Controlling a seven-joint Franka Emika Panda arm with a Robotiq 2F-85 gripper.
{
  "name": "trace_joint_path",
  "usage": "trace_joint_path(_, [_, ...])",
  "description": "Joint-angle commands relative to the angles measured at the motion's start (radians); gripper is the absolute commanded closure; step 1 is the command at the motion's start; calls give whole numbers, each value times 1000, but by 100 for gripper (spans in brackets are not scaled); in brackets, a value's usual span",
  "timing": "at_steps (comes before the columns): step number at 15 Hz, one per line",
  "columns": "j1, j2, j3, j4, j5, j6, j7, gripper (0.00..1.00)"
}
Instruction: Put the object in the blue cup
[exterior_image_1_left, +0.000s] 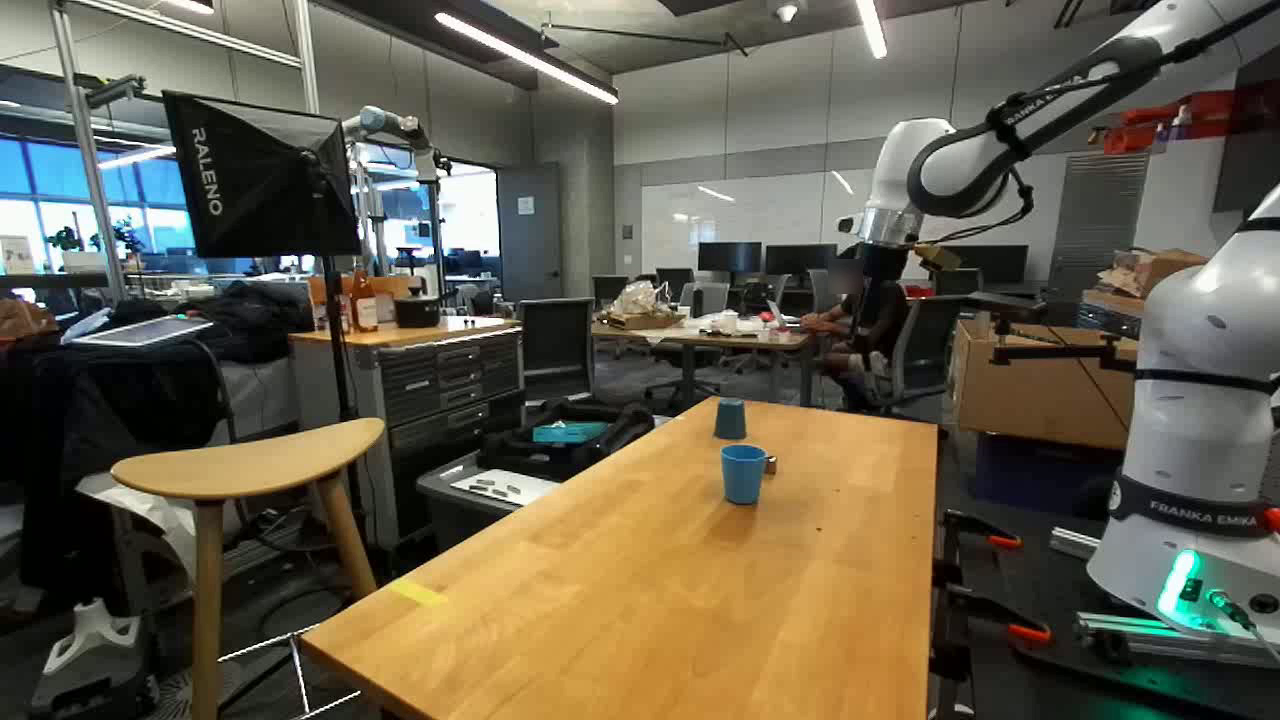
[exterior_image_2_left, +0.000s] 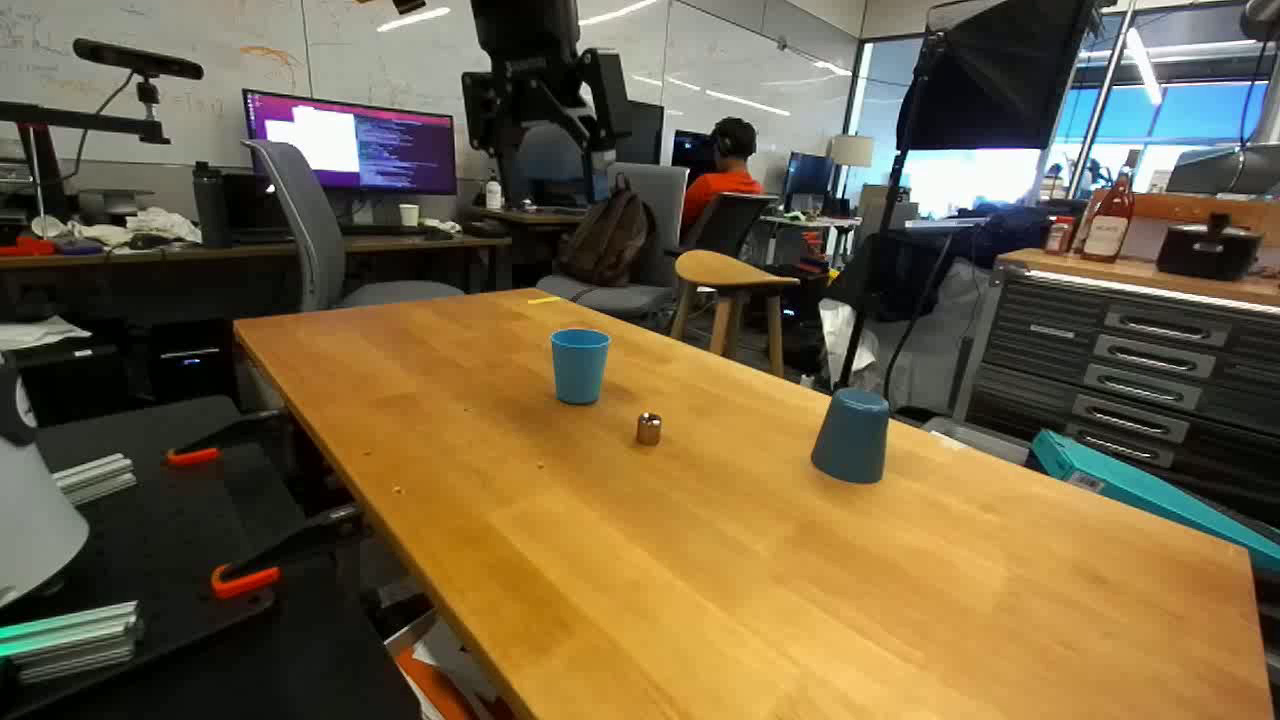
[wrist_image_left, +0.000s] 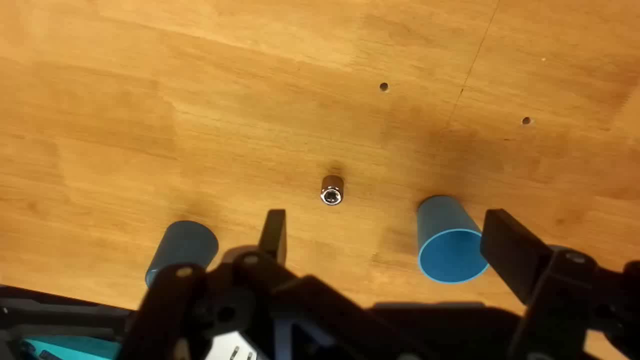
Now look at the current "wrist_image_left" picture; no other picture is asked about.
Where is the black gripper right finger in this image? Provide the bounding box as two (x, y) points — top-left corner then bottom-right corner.
(480, 209), (553, 304)

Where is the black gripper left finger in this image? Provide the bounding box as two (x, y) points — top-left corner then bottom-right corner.
(259, 211), (286, 264)

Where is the small metal socket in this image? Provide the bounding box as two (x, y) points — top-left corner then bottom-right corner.
(320, 177), (345, 207)

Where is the light blue upright cup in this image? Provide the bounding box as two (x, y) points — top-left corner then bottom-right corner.
(417, 195), (489, 284)

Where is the dark blue upside-down cup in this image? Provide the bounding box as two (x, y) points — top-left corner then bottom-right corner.
(144, 220), (219, 287)

